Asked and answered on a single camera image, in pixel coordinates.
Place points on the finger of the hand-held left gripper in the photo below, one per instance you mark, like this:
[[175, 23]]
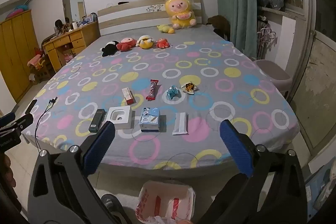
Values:
[[7, 118], [19, 124]]

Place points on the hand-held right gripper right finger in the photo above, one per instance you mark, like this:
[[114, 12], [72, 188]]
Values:
[[235, 148]]

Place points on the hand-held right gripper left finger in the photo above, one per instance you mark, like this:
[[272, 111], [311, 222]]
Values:
[[101, 146]]

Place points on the dark green slim box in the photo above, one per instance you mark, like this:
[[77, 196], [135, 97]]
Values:
[[95, 121]]

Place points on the white square box tray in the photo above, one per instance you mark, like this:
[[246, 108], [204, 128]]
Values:
[[119, 117]]

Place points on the blue and white carton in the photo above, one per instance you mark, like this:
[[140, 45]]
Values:
[[149, 119]]

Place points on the red and white small box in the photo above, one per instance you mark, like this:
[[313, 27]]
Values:
[[127, 96]]

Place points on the white sachet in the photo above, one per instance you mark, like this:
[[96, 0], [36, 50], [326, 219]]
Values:
[[180, 123]]

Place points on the white and orange snack packet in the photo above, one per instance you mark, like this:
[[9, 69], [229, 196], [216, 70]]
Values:
[[189, 87]]

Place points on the red candy wrapper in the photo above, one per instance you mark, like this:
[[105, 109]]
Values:
[[152, 89]]

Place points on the blue foil wrapper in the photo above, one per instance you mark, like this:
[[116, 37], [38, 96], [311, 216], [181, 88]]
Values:
[[173, 93]]

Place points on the bag-lined waste bin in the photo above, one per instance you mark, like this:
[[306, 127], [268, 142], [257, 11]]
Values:
[[166, 201]]

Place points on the dark shoe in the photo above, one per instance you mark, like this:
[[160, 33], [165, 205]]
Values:
[[109, 201]]

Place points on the yellow wooden wardrobe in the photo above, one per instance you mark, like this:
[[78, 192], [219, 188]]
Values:
[[15, 56]]

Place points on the pink cloth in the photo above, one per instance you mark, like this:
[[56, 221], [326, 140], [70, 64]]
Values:
[[35, 60]]

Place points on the blue cardboard box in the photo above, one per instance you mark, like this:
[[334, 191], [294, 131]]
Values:
[[319, 187]]

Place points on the wooden desk with drawers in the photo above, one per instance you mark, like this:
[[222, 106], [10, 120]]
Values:
[[73, 41]]

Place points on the black and white plush toy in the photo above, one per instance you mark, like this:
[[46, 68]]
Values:
[[109, 48]]

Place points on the red round plush toy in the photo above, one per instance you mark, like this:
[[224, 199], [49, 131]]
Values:
[[126, 44]]

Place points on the pink and blue bundle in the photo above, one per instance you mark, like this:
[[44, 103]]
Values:
[[15, 10]]

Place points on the yellow bee plush toy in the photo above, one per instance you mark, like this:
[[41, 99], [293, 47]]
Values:
[[145, 42]]

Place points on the bunch of clothes hangers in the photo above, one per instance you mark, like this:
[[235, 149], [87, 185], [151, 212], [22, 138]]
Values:
[[267, 35]]

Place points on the red octopus plush toy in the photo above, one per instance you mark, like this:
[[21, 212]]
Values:
[[163, 43]]

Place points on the striped wooden headboard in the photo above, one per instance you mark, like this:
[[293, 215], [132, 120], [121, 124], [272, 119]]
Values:
[[126, 15]]

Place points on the small yellow duck plush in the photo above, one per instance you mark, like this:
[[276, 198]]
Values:
[[165, 28]]

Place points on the green patterned curtain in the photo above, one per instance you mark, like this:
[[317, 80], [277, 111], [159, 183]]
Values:
[[236, 3]]

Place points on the large yellow pig plush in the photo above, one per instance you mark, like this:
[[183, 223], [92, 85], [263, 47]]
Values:
[[181, 12]]

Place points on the wall mirror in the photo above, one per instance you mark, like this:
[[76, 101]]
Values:
[[73, 7]]

